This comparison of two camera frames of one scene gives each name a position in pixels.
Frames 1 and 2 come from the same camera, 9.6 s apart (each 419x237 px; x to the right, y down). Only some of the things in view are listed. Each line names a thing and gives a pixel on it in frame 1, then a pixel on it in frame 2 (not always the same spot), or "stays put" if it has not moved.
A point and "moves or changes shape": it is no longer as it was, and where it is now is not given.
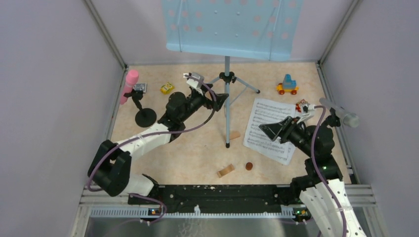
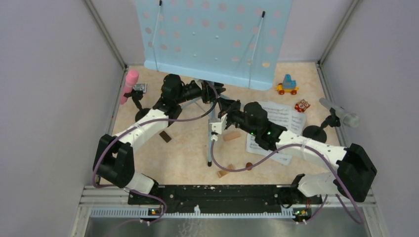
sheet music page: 285,161 moves or changes shape
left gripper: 220,98 -> 207,93
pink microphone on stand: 145,117 stays put
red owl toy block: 298,105 stays put
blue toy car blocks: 288,85 stays put
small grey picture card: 141,86 stays put
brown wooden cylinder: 249,166 stays put
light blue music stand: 266,30 moves or changes shape
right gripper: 273,130 -> 230,107
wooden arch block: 225,171 stays put
